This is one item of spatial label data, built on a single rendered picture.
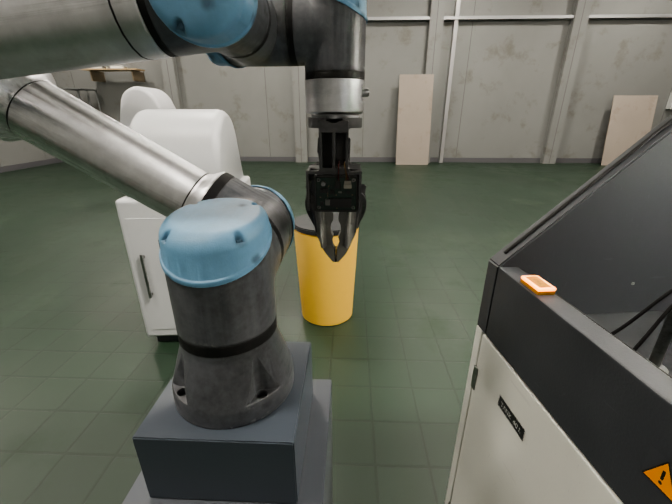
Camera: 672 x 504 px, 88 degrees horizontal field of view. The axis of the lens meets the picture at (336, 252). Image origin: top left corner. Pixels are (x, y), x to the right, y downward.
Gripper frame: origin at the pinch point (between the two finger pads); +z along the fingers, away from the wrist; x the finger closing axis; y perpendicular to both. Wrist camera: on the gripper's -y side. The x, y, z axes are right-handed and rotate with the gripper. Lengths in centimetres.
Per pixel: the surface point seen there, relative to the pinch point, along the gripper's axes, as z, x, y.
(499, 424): 37.2, 32.5, -1.4
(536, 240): 2.2, 37.8, -12.7
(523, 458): 36.5, 33.5, 6.4
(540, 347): 14.7, 33.2, 3.6
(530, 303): 9.2, 32.6, -0.9
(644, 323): 19, 62, -11
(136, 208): 23, -100, -108
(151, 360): 102, -102, -95
